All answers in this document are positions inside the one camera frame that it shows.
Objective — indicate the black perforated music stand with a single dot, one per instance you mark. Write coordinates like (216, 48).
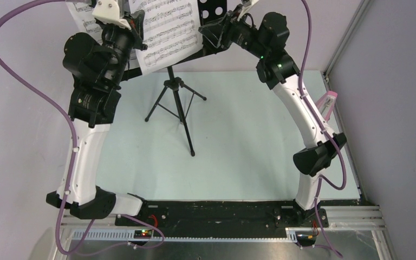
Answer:
(208, 11)

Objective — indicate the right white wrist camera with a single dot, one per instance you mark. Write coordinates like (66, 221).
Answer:
(245, 7)

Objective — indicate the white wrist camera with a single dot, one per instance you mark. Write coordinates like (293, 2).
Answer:
(110, 12)
(245, 7)

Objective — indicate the white sheet music page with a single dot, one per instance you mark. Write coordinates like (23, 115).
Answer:
(170, 32)
(86, 23)

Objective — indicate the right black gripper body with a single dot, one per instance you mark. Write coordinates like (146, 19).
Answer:
(243, 34)

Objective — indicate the pink metronome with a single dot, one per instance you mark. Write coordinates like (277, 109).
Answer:
(325, 104)

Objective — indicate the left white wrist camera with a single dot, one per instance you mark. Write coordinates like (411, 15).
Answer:
(110, 12)

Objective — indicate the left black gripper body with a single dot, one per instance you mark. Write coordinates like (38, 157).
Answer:
(116, 43)

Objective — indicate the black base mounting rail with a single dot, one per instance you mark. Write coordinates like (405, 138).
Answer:
(229, 219)

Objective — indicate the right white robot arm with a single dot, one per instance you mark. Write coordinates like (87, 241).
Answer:
(277, 69)

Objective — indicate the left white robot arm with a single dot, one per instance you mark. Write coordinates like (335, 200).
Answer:
(92, 112)

